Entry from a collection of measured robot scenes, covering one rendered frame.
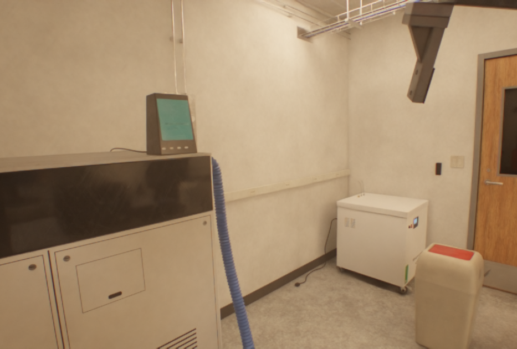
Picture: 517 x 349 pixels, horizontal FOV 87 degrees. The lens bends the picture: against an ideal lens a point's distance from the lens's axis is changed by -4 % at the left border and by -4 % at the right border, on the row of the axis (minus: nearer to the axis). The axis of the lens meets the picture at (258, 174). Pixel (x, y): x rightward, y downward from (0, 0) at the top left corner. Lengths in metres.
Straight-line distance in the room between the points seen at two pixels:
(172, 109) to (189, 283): 0.48
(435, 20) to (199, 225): 0.68
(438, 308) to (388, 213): 0.93
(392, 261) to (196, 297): 2.34
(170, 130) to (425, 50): 0.62
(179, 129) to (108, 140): 1.09
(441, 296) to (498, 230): 1.29
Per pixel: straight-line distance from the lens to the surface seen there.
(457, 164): 3.31
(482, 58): 3.33
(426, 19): 0.36
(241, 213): 2.42
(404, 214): 2.80
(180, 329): 0.90
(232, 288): 0.91
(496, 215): 3.36
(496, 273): 3.52
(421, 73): 0.37
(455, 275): 2.20
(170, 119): 0.82
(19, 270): 0.71
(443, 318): 2.36
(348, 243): 3.14
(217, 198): 0.89
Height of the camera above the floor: 1.48
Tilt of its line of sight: 7 degrees down
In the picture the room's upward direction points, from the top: 2 degrees counter-clockwise
